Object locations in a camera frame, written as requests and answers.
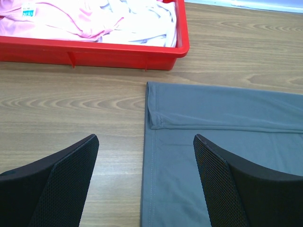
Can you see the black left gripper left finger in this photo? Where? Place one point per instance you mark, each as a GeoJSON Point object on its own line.
{"type": "Point", "coordinates": [50, 192]}

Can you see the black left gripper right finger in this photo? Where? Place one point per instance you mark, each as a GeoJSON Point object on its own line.
{"type": "Point", "coordinates": [240, 193]}

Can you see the dark grey t shirt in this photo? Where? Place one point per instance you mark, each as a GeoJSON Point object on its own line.
{"type": "Point", "coordinates": [264, 127]}

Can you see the red plastic bin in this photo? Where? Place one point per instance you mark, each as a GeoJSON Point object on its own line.
{"type": "Point", "coordinates": [99, 54]}

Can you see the pink t shirt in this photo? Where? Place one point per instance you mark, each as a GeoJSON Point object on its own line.
{"type": "Point", "coordinates": [69, 20]}

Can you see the white t shirt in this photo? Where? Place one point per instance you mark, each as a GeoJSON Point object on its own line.
{"type": "Point", "coordinates": [143, 22]}

